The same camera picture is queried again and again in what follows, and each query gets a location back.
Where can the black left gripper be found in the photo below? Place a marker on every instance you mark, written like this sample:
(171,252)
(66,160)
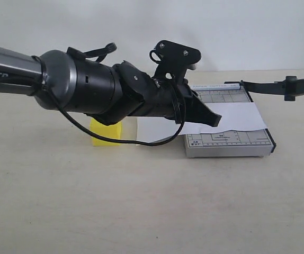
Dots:
(165,94)

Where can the white paper strip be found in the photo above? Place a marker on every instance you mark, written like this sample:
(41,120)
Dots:
(240,116)

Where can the yellow foam cube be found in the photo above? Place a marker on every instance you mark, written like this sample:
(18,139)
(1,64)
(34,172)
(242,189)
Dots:
(111,131)

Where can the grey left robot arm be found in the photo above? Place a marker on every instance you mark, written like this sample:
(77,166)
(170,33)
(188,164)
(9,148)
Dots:
(79,82)

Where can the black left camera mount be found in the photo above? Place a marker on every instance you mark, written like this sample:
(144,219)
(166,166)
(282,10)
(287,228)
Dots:
(174,59)

